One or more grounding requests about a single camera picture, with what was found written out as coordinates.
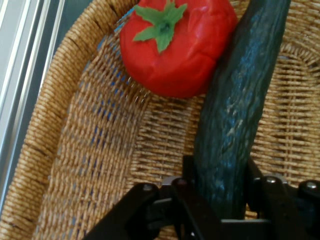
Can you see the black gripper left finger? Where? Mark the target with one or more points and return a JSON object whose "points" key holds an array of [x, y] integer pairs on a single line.
{"points": [[150, 215]]}

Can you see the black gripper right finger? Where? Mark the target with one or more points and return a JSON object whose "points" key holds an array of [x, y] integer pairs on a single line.
{"points": [[287, 212]]}

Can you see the dark green toy cucumber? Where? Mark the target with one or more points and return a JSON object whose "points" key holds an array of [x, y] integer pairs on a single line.
{"points": [[232, 100]]}

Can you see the woven wicker basket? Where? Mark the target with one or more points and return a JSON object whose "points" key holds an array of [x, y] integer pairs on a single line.
{"points": [[100, 150]]}

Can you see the red toy tomato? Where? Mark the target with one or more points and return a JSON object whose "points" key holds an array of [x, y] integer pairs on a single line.
{"points": [[180, 65]]}

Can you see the aluminium window rail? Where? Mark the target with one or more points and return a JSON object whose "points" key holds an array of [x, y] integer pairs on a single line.
{"points": [[15, 75]]}

